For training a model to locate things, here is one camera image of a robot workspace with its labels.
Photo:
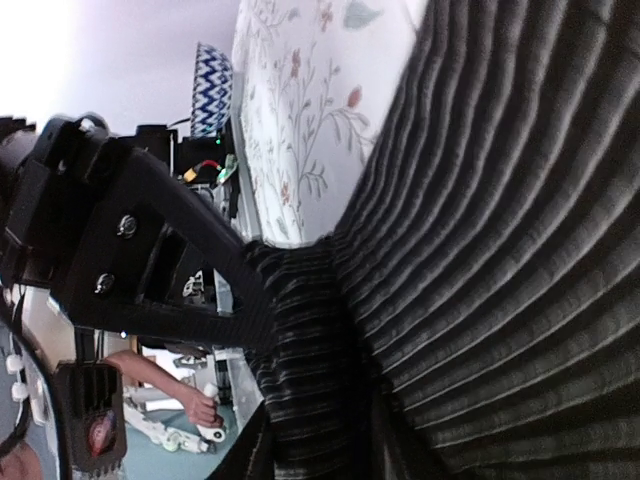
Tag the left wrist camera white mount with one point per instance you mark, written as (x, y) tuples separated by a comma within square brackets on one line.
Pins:
[(69, 423)]

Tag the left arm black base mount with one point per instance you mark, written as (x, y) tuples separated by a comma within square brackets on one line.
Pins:
[(208, 160)]

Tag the white teleoperation handle device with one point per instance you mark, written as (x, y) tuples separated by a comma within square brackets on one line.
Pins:
[(172, 439)]

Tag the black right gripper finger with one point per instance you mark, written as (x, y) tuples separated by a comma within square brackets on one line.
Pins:
[(251, 456)]

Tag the black pinstriped underwear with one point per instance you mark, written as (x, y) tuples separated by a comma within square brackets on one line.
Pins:
[(475, 312)]

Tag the floral patterned table mat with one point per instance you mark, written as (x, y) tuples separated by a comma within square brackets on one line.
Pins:
[(316, 80)]

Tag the person hand in background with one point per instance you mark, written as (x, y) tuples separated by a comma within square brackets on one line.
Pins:
[(200, 409)]

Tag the red patterned bowl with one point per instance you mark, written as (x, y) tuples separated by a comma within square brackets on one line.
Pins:
[(211, 92)]

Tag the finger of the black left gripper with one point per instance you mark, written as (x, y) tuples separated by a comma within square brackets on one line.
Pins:
[(251, 327)]

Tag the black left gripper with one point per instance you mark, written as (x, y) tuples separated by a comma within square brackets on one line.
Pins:
[(84, 214)]

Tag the person forearm in background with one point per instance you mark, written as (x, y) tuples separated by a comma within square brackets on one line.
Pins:
[(143, 370)]

